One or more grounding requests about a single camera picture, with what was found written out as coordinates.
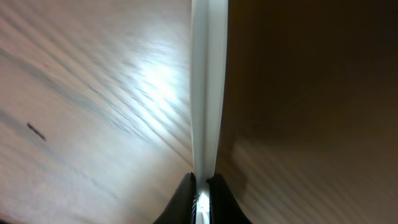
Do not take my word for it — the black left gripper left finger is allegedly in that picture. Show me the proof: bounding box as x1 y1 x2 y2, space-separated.
154 172 197 224

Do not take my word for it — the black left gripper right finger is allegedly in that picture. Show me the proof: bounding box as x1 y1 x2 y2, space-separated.
206 174 252 224

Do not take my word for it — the beige plastic spoon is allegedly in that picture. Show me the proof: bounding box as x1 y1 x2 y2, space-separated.
190 0 228 223

